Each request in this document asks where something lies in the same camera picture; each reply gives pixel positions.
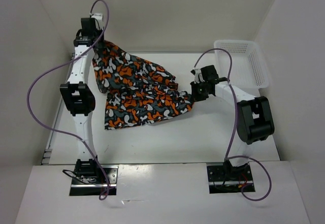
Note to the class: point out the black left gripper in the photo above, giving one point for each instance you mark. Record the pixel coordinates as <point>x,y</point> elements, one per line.
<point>96,31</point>

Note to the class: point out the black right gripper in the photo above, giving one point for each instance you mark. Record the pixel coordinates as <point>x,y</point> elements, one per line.
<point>195,96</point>

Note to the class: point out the orange camouflage shorts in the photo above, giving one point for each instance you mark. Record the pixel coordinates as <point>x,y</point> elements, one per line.
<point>138,91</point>

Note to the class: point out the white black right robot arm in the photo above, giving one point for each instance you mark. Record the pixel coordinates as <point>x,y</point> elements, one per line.
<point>253,117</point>

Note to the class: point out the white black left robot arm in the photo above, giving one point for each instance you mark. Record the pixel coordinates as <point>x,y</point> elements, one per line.
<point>80,101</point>

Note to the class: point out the white perforated plastic basket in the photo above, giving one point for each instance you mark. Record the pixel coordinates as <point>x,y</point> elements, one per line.
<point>246,61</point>

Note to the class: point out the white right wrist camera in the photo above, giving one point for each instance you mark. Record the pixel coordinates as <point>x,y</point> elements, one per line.
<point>198,77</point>

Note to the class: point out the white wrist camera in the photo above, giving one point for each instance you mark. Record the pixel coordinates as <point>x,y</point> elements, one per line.
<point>198,77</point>
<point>97,17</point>

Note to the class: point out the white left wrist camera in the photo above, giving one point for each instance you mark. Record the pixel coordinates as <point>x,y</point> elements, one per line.
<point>97,17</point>

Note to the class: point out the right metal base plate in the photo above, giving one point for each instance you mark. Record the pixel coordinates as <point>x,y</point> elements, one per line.
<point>221,182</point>

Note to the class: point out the metal base plate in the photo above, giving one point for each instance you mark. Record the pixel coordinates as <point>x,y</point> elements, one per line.
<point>93,185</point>
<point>221,182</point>

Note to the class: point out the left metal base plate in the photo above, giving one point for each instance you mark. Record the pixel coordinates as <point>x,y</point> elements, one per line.
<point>93,185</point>

